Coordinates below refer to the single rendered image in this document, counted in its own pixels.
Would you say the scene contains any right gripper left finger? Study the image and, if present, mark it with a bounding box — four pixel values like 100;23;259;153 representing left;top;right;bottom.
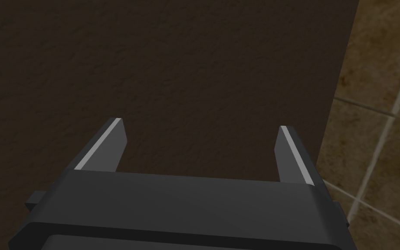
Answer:
66;117;128;173

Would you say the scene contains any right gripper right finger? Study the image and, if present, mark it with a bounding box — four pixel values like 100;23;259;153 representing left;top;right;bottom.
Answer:
274;125;322;186

